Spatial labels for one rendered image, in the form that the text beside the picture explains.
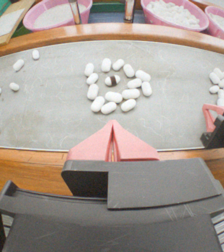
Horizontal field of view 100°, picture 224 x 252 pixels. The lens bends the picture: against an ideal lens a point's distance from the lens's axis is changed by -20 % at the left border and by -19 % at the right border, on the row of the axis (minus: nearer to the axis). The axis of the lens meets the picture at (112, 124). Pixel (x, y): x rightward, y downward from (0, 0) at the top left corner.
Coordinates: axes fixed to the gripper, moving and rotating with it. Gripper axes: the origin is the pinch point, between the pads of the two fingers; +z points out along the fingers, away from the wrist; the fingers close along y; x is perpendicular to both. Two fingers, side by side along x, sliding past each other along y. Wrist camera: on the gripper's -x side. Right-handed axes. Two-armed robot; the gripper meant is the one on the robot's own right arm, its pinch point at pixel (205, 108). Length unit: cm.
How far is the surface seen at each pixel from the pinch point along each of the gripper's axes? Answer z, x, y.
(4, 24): 26, -24, 62
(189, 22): 29.1, -21.7, -8.2
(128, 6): 17.6, -21.2, 16.7
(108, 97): 1.7, -1.0, 21.7
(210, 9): 40, -33, -25
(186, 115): 0.5, 2.3, 4.1
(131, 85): 4.0, -2.8, 17.0
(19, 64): 11.1, -8.3, 47.1
